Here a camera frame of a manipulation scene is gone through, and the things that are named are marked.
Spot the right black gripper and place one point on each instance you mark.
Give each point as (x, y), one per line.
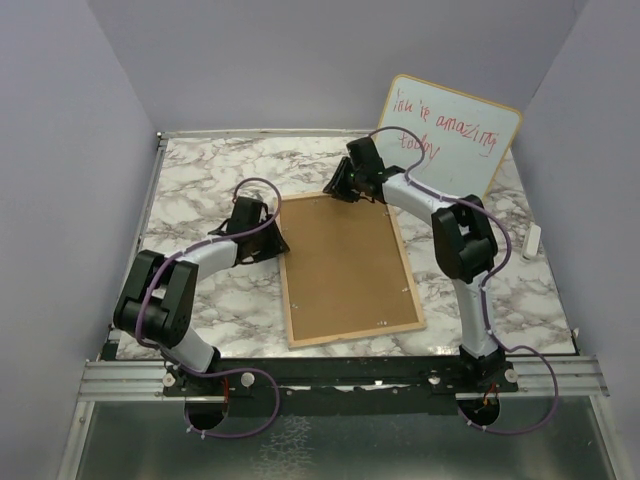
(335, 186)

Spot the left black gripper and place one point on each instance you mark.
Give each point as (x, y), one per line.
(275, 244)

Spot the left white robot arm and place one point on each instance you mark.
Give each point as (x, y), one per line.
(156, 303)

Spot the white whiteboard eraser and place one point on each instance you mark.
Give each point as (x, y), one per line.
(532, 242)

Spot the wooden picture frame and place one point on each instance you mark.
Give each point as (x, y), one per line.
(410, 280)

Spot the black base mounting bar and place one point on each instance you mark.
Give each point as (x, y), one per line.
(340, 386)

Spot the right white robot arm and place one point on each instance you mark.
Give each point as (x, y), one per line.
(464, 243)

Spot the yellow-rimmed whiteboard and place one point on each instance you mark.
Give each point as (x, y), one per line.
(463, 138)

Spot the brown cardboard backing board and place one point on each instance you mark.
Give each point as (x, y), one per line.
(345, 270)

